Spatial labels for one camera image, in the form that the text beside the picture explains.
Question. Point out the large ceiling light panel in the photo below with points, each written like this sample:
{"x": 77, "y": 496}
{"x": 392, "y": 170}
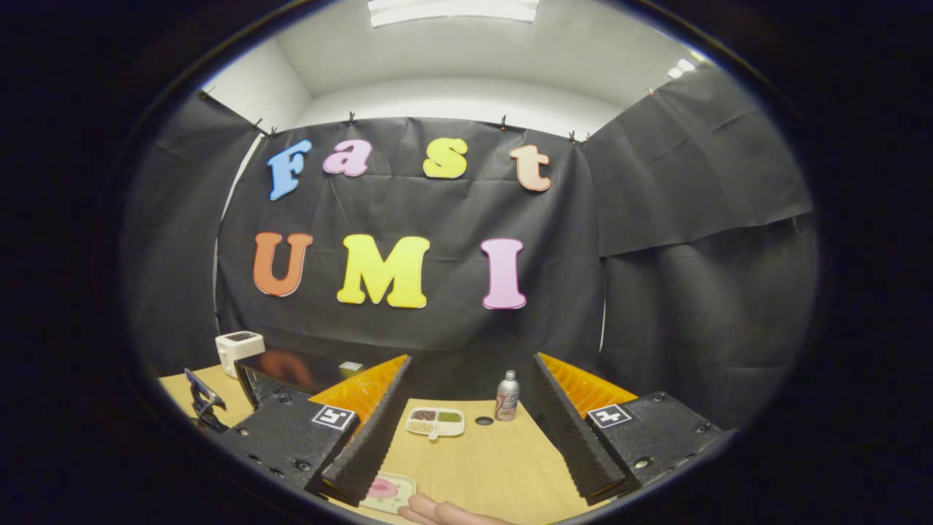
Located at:
{"x": 452, "y": 10}

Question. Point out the black electric oven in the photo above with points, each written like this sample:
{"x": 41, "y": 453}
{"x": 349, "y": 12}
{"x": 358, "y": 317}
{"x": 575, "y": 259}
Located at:
{"x": 291, "y": 370}

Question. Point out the plate with pink food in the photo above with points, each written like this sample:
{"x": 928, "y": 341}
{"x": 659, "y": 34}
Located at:
{"x": 386, "y": 490}

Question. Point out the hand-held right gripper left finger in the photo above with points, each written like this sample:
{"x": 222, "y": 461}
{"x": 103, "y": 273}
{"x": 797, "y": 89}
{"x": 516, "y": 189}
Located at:
{"x": 372, "y": 437}

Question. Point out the small ceiling light panel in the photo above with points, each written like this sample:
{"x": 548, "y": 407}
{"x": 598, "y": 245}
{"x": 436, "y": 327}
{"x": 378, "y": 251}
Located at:
{"x": 681, "y": 68}

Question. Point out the white toaster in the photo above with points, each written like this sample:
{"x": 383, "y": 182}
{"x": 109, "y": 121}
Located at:
{"x": 237, "y": 351}

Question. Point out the black backdrop cloth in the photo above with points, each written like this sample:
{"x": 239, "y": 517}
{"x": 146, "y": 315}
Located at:
{"x": 437, "y": 211}

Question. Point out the divided white snack tray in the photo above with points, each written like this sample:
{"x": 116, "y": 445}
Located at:
{"x": 435, "y": 421}

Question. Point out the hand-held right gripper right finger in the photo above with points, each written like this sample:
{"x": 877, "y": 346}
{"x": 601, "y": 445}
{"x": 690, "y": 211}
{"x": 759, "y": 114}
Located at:
{"x": 576, "y": 437}

